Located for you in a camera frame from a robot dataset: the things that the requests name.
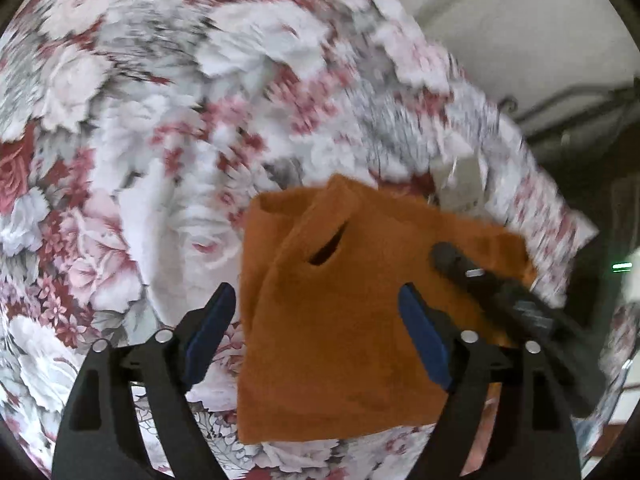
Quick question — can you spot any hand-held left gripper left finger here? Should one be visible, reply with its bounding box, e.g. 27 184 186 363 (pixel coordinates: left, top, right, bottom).
51 282 237 480

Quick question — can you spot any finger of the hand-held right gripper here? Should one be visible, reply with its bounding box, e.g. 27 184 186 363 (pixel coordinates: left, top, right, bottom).
431 241 607 419

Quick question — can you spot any orange knitted baby sweater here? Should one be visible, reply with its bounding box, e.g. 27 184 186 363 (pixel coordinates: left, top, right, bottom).
235 174 539 445

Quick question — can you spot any white paper tag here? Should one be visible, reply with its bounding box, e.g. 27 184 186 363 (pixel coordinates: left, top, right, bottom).
431 152 489 212

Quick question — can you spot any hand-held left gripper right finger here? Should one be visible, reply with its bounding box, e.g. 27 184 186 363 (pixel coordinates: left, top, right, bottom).
397 282 583 480

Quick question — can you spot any floral blanket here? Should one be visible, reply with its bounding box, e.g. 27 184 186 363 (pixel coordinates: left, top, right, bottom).
0 0 608 480

